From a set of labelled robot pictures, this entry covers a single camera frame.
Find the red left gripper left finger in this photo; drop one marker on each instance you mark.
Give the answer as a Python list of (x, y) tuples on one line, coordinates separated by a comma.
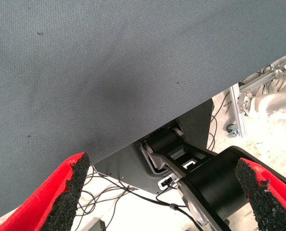
[(37, 209)]

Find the aluminium extrusion post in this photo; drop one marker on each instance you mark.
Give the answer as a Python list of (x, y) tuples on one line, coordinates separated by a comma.
[(239, 115)]

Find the metal rod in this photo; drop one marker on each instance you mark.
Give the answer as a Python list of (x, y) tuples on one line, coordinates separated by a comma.
[(263, 80)]

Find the black robot torso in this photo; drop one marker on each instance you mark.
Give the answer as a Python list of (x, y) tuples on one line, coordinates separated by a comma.
[(212, 183)]

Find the grey caster wheel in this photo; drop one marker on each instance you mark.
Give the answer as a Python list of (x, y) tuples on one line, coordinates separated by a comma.
[(232, 130)]

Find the small black box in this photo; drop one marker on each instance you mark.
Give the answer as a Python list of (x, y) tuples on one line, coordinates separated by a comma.
[(97, 226)]

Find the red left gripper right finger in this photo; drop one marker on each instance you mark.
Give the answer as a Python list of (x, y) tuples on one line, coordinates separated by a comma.
[(272, 207)]

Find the dark grey table cloth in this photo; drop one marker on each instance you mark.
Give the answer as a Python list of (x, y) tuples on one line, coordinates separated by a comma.
[(109, 72)]

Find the metal clamp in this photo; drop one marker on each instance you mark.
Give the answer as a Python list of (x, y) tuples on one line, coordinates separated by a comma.
[(245, 103)]

